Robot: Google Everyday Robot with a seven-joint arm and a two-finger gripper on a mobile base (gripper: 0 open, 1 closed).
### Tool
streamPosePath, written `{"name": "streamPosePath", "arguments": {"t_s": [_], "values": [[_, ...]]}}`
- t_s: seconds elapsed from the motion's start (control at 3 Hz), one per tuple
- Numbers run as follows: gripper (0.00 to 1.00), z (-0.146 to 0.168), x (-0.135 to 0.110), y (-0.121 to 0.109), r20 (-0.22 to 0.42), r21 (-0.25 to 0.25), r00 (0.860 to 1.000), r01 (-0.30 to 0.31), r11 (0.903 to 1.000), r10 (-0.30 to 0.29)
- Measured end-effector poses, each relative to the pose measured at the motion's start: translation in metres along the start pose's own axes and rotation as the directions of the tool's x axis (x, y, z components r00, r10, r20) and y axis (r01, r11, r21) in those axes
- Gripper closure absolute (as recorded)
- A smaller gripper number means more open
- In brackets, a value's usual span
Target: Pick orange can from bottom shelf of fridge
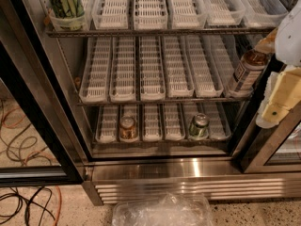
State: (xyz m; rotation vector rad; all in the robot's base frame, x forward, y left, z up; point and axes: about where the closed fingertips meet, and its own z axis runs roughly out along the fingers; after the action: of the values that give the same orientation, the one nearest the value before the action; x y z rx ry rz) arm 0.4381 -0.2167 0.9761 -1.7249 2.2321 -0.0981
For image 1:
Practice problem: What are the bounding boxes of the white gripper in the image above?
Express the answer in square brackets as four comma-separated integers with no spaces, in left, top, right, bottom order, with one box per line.
[254,4,301,129]

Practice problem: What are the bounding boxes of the orange soda can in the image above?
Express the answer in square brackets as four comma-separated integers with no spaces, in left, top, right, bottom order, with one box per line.
[119,116,136,139]

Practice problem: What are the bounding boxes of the middle shelf tray six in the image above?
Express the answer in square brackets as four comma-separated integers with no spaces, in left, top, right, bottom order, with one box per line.
[204,35,253,98]

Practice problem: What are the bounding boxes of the shelf tray six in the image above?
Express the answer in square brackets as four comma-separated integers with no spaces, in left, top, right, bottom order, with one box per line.
[202,102,231,140]
[204,35,253,98]
[241,0,288,27]

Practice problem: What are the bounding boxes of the top shelf tray six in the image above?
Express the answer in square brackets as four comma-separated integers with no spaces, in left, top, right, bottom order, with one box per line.
[241,0,288,27]

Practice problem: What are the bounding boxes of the middle shelf tray five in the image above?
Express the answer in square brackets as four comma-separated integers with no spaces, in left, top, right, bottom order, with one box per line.
[185,36,224,98]

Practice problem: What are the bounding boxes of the shelf tray five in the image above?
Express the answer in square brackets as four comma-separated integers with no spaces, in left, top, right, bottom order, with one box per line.
[185,36,224,98]
[182,104,202,140]
[203,0,246,26]

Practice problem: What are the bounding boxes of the right glass fridge door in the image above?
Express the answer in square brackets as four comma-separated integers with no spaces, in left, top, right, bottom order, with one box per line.
[231,56,301,173]

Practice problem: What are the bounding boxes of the bottom shelf tray six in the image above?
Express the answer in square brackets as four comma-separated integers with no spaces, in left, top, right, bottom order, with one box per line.
[202,102,231,140]

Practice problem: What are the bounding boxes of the top shelf tray five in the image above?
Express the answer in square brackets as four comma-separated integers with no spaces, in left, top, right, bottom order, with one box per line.
[203,0,246,26]

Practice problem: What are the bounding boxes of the bottom shelf tray five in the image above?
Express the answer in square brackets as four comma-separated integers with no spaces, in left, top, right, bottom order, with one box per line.
[182,104,202,140]

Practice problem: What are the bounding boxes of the middle shelf tray four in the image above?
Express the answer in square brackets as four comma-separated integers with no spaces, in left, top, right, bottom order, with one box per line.
[162,37,194,98]

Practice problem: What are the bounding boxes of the shelf tray four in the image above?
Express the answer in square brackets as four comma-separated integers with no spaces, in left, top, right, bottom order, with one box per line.
[167,0,208,30]
[163,104,185,141]
[162,37,194,98]

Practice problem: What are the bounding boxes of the green soda can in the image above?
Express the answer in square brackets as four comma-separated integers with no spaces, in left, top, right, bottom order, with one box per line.
[188,113,209,140]

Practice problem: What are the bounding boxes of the top shelf tray four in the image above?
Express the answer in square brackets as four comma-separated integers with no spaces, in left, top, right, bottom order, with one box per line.
[167,0,208,30]

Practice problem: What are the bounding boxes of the bottom shelf tray four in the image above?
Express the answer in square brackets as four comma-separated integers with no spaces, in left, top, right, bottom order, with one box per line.
[163,104,185,141]

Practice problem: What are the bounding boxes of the steel fridge base grille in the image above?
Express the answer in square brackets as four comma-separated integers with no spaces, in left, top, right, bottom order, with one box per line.
[82,158,301,205]

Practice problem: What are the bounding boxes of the middle shelf tray three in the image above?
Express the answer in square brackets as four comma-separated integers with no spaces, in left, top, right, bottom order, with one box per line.
[139,37,166,101]

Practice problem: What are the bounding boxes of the shelf tray three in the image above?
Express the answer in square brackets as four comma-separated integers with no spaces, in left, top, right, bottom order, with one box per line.
[134,0,167,30]
[139,37,166,101]
[143,105,163,141]

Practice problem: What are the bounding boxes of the top shelf tray three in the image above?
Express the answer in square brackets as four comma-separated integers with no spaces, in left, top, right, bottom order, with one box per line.
[134,0,167,30]

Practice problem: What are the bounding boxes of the bottom shelf tray three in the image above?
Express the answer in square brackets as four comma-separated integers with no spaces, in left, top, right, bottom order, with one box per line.
[143,105,163,141]

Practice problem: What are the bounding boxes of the bottom shelf tray two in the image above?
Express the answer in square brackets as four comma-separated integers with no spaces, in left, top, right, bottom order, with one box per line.
[119,105,139,142]

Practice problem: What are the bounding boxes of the shelf tray two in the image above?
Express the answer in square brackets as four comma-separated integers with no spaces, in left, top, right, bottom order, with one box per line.
[91,0,130,30]
[109,37,136,102]
[119,105,139,142]

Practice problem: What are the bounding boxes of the middle shelf tray two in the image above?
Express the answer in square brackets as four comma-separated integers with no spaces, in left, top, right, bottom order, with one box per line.
[109,37,136,102]

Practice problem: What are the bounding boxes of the top shelf tray two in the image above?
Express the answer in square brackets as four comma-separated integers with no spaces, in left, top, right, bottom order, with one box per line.
[91,0,130,30]

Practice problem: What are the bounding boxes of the bottom shelf tray one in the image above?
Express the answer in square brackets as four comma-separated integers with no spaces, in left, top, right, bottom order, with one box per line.
[95,105,119,143]

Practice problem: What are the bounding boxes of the shelf tray one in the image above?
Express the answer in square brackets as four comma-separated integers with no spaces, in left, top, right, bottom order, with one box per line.
[50,0,95,31]
[95,105,119,143]
[79,38,111,104]

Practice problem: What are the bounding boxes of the middle shelf tray one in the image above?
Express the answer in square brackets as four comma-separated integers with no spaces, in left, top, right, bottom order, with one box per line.
[79,38,111,104]

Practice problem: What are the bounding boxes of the top shelf tray one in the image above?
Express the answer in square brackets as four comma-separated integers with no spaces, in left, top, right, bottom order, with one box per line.
[50,0,95,31]

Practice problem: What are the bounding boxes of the green drink bottle top shelf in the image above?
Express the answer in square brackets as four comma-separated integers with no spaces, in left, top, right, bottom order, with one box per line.
[50,0,85,19]

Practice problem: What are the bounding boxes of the open glass fridge door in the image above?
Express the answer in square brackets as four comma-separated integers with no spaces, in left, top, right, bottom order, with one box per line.
[0,0,87,186]

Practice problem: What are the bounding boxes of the brown tea bottle white cap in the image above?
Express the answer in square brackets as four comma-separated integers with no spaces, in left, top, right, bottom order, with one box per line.
[228,49,270,92]

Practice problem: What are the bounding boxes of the clear plastic container on floor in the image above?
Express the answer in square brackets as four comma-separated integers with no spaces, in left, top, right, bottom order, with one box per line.
[112,193,214,226]

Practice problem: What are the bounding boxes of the orange cable on floor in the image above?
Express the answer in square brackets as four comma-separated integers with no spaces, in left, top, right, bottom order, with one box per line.
[0,105,63,226]

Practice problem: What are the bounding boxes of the black cable on floor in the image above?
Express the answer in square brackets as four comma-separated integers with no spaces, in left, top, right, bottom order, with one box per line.
[0,97,56,226]

